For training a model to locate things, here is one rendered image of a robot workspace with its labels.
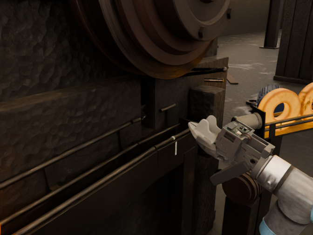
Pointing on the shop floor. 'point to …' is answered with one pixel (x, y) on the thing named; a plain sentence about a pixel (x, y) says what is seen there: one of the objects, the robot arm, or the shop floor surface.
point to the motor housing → (241, 205)
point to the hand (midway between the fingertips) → (192, 127)
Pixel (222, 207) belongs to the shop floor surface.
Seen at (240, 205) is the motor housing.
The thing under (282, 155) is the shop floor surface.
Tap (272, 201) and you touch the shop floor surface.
